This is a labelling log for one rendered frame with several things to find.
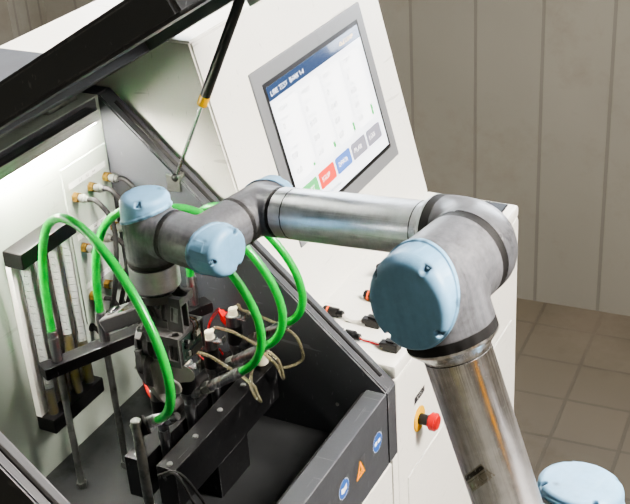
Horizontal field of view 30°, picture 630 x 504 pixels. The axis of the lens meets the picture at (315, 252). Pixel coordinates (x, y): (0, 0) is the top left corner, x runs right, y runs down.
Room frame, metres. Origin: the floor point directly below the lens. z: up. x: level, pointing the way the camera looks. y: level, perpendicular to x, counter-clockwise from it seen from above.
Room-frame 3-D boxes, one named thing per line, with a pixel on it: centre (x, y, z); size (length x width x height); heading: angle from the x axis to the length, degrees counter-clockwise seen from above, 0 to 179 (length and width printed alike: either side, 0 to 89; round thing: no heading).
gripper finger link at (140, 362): (1.52, 0.26, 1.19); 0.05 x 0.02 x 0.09; 151
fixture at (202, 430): (1.68, 0.21, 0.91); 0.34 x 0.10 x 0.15; 151
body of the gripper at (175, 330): (1.52, 0.23, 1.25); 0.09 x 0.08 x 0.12; 61
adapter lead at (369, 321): (1.92, -0.06, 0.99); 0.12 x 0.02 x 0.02; 59
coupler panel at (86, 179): (1.91, 0.38, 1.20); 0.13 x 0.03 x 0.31; 151
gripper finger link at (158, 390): (1.51, 0.24, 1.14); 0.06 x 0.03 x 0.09; 61
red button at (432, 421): (1.83, -0.19, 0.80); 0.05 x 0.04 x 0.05; 151
